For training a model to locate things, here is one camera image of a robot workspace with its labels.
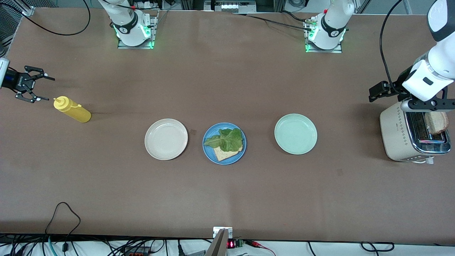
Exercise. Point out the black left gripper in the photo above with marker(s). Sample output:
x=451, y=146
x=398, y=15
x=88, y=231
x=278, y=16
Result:
x=397, y=87

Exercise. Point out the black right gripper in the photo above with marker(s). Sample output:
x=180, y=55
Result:
x=20, y=82

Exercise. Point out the yellow squeeze bottle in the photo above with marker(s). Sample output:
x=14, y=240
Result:
x=74, y=113

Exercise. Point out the toasted bread slice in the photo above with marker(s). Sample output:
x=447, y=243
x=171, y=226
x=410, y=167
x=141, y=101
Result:
x=437, y=122

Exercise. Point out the green lettuce leaf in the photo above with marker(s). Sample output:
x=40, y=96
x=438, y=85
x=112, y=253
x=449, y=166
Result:
x=227, y=139

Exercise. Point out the pale green round plate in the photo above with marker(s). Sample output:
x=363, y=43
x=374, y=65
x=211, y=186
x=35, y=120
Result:
x=295, y=134

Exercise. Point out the beige round plate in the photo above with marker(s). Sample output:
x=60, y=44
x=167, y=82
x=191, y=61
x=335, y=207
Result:
x=166, y=139

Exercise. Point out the blue round plate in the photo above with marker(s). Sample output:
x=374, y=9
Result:
x=209, y=154

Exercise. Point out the beige and chrome toaster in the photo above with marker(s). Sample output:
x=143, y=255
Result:
x=394, y=138

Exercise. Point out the black and white checkered fabric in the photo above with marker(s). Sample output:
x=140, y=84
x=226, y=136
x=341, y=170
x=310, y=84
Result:
x=9, y=25

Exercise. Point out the white bread slice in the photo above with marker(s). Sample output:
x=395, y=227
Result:
x=225, y=155

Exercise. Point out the silver electronics unit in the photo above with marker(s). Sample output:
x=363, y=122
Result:
x=231, y=6

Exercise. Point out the red LED display module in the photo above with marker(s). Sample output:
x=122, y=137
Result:
x=231, y=244

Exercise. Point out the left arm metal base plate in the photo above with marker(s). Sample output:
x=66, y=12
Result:
x=323, y=51

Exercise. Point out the aluminium corner bracket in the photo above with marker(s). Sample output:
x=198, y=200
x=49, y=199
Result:
x=27, y=10

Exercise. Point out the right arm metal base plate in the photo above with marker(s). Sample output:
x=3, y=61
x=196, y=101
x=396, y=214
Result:
x=153, y=35

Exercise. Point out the silver metal bracket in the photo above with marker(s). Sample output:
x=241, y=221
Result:
x=221, y=245

